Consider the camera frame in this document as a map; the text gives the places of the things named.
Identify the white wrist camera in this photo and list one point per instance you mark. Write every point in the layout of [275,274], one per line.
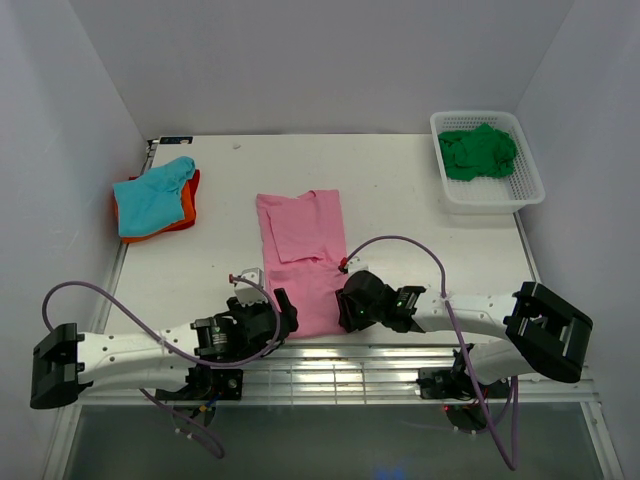
[248,287]
[351,265]

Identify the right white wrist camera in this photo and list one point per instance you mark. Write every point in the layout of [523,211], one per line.
[351,265]

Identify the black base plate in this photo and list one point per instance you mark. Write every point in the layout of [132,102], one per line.
[227,385]
[451,384]

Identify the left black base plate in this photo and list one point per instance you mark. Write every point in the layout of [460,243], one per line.
[227,385]

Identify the cyan folded t shirt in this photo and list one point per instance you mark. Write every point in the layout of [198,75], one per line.
[152,201]

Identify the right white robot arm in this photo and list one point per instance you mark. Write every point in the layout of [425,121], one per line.
[533,330]

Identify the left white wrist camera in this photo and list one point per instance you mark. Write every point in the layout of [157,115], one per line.
[248,287]

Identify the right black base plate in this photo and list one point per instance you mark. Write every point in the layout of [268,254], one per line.
[451,384]

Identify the dark label sticker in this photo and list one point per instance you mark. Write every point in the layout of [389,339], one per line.
[176,140]

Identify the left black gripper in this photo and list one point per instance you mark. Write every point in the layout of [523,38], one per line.
[238,311]

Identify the green t shirt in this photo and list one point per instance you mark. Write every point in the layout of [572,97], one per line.
[482,152]

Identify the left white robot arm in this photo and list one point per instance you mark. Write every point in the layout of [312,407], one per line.
[196,361]

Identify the pink t shirt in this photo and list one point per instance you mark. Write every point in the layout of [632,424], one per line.
[303,245]

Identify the white plastic basket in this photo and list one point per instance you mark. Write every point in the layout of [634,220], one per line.
[488,195]

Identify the orange folded t shirt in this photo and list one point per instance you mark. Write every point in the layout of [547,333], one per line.
[176,226]

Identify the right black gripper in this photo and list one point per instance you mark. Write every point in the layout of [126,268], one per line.
[348,319]

